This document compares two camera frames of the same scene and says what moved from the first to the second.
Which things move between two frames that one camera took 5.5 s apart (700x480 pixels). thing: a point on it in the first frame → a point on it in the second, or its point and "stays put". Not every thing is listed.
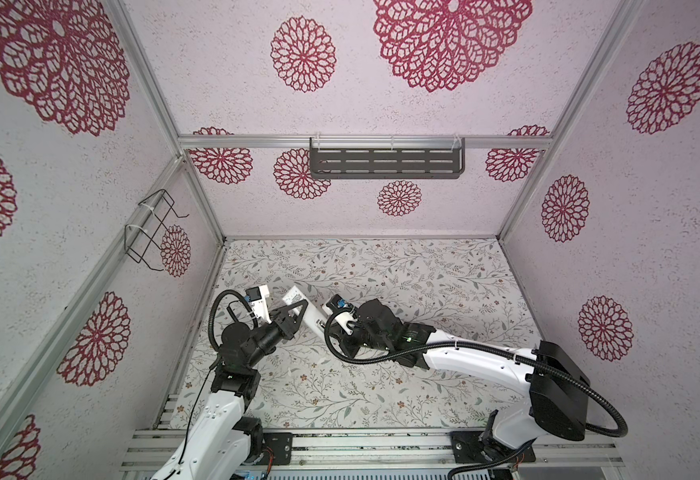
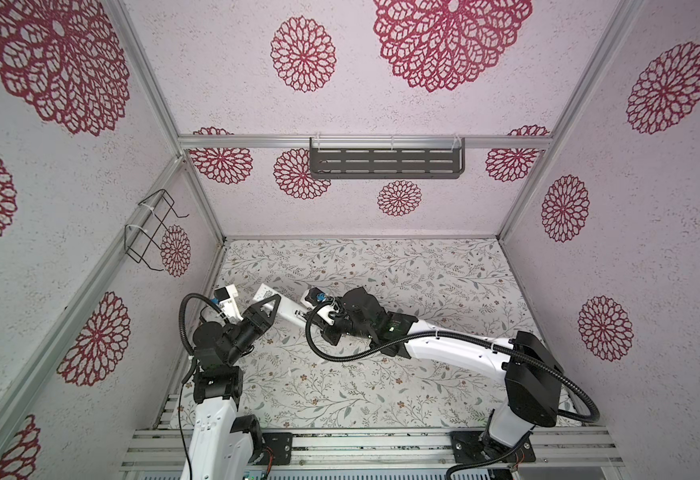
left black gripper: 284,323 → 257,319
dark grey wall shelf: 387,157 stays put
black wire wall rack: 142,240 stays put
